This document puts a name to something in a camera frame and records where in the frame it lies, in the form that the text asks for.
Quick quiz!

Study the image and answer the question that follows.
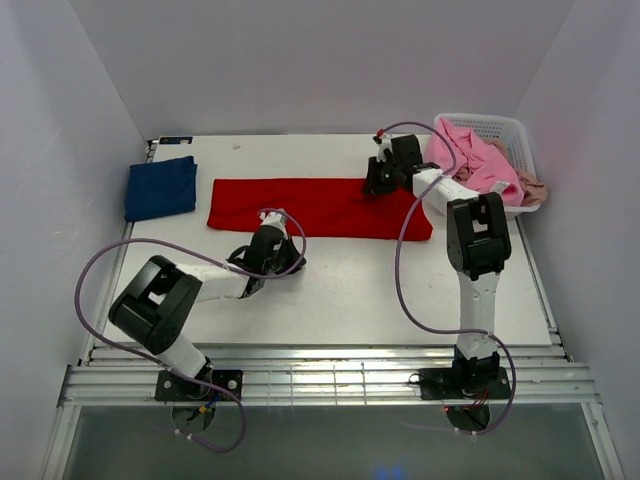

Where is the folded blue t-shirt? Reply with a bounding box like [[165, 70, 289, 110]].
[[124, 156, 198, 223]]

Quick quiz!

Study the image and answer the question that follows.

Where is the small blue label sticker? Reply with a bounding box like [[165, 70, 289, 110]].
[[159, 136, 193, 145]]

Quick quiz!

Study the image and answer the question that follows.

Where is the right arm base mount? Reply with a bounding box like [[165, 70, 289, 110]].
[[408, 367, 512, 434]]

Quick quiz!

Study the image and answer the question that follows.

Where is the beige garment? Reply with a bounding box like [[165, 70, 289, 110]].
[[483, 138, 548, 207]]

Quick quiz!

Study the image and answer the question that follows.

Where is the pink t-shirt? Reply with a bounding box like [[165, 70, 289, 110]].
[[424, 118, 524, 207]]

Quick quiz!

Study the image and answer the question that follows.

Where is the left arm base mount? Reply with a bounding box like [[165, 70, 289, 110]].
[[153, 369, 244, 434]]

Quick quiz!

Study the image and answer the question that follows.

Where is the aluminium table frame rail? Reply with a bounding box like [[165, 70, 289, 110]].
[[59, 343, 600, 407]]

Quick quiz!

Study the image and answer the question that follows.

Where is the purple cable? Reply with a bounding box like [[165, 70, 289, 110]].
[[375, 120, 517, 437], [73, 207, 308, 454]]

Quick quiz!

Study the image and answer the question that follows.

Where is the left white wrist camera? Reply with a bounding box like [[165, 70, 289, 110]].
[[259, 210, 288, 237]]

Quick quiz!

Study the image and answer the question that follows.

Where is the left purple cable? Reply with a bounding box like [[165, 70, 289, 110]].
[[73, 207, 308, 454]]

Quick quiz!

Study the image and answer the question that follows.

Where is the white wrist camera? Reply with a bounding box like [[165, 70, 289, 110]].
[[373, 129, 393, 163], [259, 210, 288, 237]]

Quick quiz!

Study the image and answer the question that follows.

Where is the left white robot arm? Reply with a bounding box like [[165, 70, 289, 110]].
[[108, 225, 306, 382]]

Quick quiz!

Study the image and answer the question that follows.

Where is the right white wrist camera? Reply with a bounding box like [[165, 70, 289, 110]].
[[373, 129, 393, 163]]

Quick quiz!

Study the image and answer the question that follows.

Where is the red t-shirt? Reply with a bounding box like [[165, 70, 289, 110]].
[[207, 178, 415, 240]]

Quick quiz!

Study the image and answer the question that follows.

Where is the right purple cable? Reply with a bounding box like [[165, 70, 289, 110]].
[[375, 120, 517, 437]]

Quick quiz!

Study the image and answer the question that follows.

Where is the white plastic laundry basket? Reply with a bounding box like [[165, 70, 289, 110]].
[[434, 113, 540, 216]]

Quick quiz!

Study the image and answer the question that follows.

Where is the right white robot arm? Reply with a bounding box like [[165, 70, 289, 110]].
[[363, 131, 511, 400]]

